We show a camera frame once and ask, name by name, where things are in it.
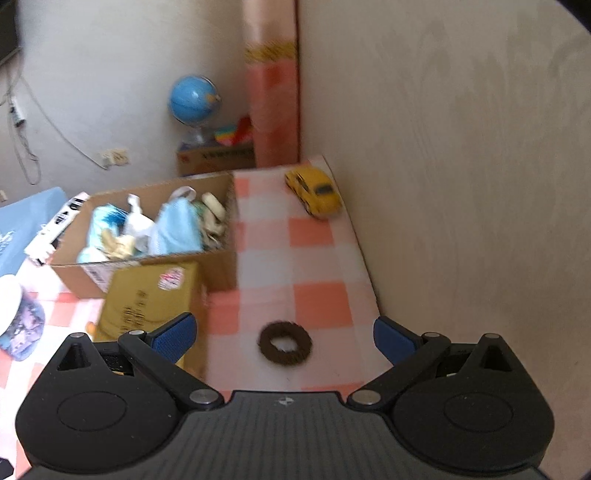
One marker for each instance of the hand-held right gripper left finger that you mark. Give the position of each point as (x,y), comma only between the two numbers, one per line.
(178,337)

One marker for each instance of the pink patterned curtain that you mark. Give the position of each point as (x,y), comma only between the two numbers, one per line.
(272,92)

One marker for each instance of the pink checked cloth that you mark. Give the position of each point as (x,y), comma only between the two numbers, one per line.
(295,258)

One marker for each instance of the black and white small box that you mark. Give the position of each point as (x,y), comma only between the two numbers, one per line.
(55,226)

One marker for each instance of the white wall socket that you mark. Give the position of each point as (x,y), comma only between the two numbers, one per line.
(115,157)

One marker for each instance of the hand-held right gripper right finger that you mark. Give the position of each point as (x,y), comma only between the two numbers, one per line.
(395,340)

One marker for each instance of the clear jar white lid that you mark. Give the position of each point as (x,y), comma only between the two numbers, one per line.
(18,318)

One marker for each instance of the white plush toy blue hat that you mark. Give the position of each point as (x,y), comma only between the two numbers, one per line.
(107,219)

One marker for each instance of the brown box under globe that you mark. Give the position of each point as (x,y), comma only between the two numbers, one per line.
(212,159)

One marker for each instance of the blue desk globe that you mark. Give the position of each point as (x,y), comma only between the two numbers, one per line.
(191,99)

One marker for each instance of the cardboard box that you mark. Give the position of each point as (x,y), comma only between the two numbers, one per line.
(221,272)

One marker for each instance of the white plastic bag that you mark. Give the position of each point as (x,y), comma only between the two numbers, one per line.
(138,226)

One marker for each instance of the gold gift box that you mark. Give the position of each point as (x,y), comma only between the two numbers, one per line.
(147,295)

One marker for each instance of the rainbow coloured toy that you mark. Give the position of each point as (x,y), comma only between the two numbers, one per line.
(228,136)

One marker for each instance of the black television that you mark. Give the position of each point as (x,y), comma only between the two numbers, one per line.
(8,27)

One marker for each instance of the yellow toy car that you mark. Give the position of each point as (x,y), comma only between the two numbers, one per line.
(318,191)

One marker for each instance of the brown fuzzy hair scrunchie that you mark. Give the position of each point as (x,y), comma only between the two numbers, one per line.
(266,347)

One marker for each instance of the light blue face mask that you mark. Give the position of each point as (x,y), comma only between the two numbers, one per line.
(178,228)

